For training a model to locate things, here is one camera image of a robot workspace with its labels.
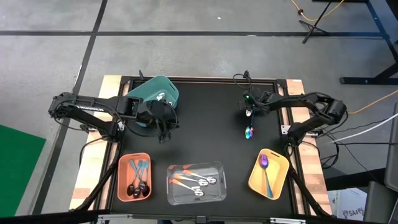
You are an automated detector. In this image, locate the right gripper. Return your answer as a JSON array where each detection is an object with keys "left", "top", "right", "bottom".
[{"left": 238, "top": 91, "right": 259, "bottom": 116}]

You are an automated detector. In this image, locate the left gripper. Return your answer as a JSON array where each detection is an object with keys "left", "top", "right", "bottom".
[{"left": 139, "top": 100, "right": 175, "bottom": 144}]

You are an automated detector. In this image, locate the teal plastic bin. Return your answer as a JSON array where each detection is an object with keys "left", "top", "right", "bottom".
[{"left": 124, "top": 75, "right": 180, "bottom": 128}]

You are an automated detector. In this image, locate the orange plastic bin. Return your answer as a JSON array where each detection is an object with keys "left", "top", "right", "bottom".
[{"left": 117, "top": 152, "right": 153, "bottom": 203}]

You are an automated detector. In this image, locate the yellow plastic bin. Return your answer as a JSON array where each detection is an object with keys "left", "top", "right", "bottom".
[{"left": 248, "top": 148, "right": 291, "bottom": 202}]

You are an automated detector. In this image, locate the clear plastic bin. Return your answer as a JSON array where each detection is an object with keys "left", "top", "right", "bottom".
[{"left": 166, "top": 161, "right": 228, "bottom": 207}]

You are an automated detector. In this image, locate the black support strut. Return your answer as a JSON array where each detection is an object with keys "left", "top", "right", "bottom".
[
  {"left": 73, "top": 146, "right": 121, "bottom": 212},
  {"left": 287, "top": 169, "right": 332, "bottom": 218}
]

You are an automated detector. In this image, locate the black tripod stand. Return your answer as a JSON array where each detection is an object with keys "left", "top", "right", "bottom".
[{"left": 298, "top": 0, "right": 333, "bottom": 45}]

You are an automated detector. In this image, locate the white cardboard box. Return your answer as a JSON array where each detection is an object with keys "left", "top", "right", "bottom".
[{"left": 328, "top": 187, "right": 369, "bottom": 222}]

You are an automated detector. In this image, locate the dark grey chair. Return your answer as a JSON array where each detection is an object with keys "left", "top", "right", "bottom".
[{"left": 363, "top": 102, "right": 398, "bottom": 224}]

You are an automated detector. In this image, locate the green floor mat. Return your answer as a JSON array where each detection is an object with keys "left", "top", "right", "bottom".
[{"left": 0, "top": 124, "right": 47, "bottom": 218}]

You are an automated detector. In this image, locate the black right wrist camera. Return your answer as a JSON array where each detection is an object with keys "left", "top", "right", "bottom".
[{"left": 256, "top": 91, "right": 272, "bottom": 105}]

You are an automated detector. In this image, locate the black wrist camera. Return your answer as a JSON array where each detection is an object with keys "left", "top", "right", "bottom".
[
  {"left": 256, "top": 91, "right": 272, "bottom": 105},
  {"left": 127, "top": 96, "right": 141, "bottom": 119}
]

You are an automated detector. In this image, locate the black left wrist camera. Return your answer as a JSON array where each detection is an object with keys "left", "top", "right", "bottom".
[{"left": 127, "top": 96, "right": 141, "bottom": 119}]

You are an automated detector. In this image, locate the black metal table frame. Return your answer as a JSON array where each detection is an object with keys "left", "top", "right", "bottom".
[{"left": 105, "top": 74, "right": 301, "bottom": 218}]

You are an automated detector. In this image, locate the yellow floor cable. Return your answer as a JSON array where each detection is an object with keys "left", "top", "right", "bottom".
[{"left": 289, "top": 0, "right": 346, "bottom": 22}]

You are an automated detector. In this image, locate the black desk frame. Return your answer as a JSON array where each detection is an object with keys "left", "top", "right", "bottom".
[{"left": 338, "top": 0, "right": 398, "bottom": 86}]

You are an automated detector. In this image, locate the white cable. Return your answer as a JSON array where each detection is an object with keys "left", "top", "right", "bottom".
[{"left": 328, "top": 112, "right": 398, "bottom": 144}]

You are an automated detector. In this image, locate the black cable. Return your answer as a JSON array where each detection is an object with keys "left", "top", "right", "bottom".
[{"left": 318, "top": 118, "right": 398, "bottom": 170}]

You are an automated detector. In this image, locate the orange extension cable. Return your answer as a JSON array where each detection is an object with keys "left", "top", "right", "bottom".
[{"left": 346, "top": 89, "right": 398, "bottom": 115}]

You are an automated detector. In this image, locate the black camera mount beam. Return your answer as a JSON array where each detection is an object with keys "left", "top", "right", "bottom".
[{"left": 0, "top": 208, "right": 398, "bottom": 224}]

